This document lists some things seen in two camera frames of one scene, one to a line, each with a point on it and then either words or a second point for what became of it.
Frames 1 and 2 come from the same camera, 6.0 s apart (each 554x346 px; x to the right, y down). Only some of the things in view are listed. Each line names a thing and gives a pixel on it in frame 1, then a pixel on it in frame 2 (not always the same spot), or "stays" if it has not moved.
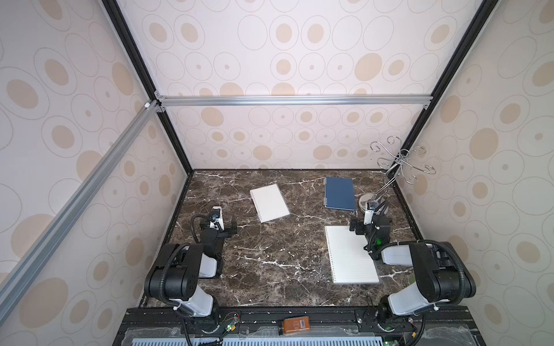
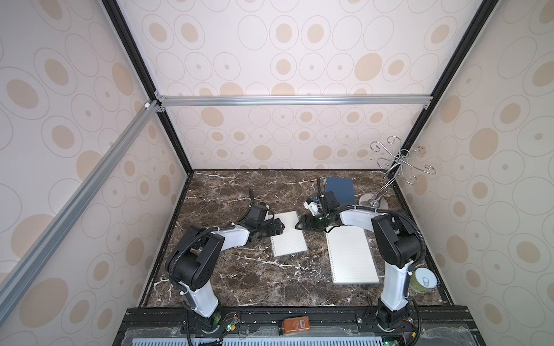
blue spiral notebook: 339,193 stays
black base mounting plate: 299,326 stays
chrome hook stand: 376,202 stays
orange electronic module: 296,324 stays
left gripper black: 234,231 to 274,231
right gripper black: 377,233 to 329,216
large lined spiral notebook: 351,262 stays
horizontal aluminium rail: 262,100 stays
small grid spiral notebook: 269,202 to 292,240
